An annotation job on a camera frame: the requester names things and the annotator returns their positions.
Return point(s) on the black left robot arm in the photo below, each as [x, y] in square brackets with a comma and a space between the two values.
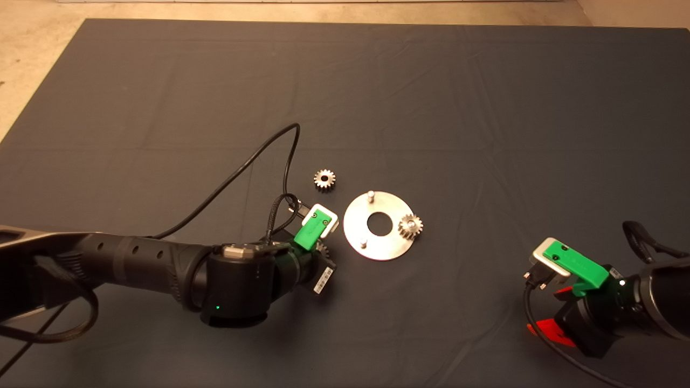
[135, 258]

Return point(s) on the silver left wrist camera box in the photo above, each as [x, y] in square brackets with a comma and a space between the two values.
[335, 220]

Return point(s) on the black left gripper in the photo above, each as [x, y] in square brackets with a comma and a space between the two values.
[310, 269]

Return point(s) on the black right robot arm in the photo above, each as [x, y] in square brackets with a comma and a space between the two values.
[668, 296]

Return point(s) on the green right camera mount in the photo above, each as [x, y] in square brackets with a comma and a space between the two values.
[577, 267]

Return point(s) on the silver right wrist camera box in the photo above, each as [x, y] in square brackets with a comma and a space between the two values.
[539, 257]

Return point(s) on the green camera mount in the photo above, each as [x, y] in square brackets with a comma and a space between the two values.
[577, 267]
[310, 234]

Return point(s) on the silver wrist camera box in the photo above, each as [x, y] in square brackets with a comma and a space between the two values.
[335, 220]
[539, 257]

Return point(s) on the round metal carrier plate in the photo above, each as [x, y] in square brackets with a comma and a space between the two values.
[377, 250]

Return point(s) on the small steel planetary gear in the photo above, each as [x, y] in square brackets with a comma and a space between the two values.
[330, 181]
[324, 250]
[405, 231]

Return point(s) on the dark grey table cloth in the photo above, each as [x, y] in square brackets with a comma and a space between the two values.
[431, 97]

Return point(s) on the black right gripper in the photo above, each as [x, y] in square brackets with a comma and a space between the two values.
[604, 318]

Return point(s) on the green left camera mount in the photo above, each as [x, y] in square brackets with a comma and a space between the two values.
[310, 234]

